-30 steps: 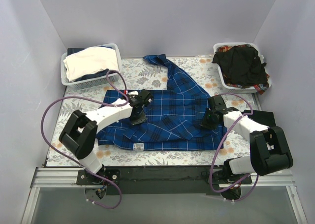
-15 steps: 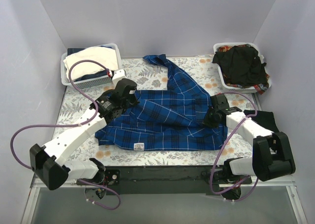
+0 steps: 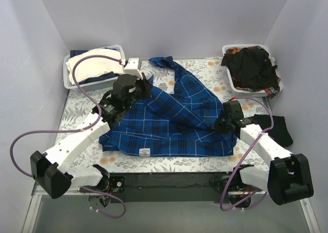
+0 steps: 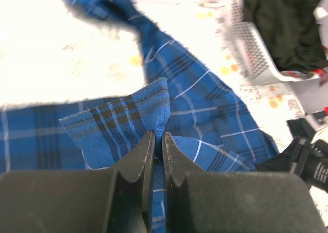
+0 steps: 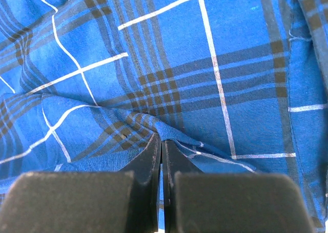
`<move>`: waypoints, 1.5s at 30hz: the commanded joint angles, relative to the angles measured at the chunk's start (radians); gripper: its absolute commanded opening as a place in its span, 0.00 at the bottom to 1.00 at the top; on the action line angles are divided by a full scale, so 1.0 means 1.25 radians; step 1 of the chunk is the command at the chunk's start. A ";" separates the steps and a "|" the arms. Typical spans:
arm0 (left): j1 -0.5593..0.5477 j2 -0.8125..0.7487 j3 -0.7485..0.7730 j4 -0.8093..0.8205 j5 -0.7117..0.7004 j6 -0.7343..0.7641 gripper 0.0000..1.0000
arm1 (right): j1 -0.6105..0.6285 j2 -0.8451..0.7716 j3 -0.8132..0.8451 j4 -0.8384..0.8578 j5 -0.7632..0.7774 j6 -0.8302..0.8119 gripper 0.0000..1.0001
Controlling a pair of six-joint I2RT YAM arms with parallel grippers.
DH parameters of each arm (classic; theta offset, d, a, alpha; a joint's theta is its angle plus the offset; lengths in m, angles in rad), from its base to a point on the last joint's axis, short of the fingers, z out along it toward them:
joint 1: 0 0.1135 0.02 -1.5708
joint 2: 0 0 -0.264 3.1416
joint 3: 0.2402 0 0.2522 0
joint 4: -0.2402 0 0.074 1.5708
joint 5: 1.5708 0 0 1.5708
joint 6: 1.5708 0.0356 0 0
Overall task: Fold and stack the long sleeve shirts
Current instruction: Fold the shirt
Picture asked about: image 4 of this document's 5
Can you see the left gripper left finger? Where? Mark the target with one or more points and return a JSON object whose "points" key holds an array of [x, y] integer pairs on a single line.
{"points": [[116, 199]]}

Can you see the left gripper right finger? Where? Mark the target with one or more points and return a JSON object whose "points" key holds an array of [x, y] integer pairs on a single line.
{"points": [[200, 201]]}

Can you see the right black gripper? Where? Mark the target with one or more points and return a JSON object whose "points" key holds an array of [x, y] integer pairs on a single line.
{"points": [[303, 159]]}

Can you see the blue plaid long sleeve shirt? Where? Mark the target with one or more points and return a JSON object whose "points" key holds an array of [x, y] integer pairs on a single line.
{"points": [[207, 120]]}

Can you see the right white plastic basket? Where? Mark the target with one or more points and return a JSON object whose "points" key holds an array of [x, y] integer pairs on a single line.
{"points": [[251, 48]]}

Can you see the black crumpled shirt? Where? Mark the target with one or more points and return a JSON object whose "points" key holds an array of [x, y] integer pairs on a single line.
{"points": [[282, 28]]}

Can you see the floral patterned table mat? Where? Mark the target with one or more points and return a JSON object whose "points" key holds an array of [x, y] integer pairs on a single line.
{"points": [[55, 62]]}

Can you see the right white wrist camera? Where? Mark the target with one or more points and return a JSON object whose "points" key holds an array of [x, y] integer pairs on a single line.
{"points": [[319, 125]]}

